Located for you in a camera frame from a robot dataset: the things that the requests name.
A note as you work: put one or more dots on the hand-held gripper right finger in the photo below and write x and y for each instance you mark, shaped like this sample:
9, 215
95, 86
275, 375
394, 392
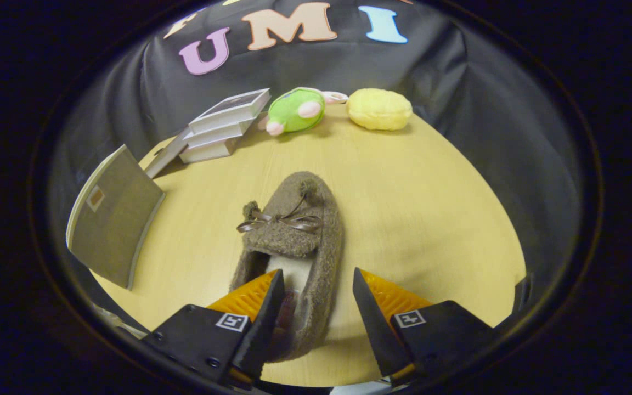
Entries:
373, 323

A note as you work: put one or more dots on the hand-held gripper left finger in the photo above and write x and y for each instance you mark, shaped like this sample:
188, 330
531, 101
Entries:
264, 323

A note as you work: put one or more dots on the brown fuzzy shoe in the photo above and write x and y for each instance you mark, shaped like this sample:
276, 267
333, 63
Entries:
299, 244

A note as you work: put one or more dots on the grey fabric storage box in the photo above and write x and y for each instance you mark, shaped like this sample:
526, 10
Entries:
113, 225

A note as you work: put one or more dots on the dark rectangular object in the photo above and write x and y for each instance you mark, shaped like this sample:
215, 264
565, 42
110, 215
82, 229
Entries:
523, 293

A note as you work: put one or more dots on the brown cover book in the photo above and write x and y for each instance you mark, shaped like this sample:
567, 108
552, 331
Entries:
165, 156

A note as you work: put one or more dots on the green plush toy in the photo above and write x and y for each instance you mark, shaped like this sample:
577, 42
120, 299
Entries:
294, 112

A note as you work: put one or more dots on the yellow plush toy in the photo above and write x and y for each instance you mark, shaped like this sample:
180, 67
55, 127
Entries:
379, 109

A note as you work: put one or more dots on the white book with photo cover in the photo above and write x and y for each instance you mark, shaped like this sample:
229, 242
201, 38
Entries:
233, 107

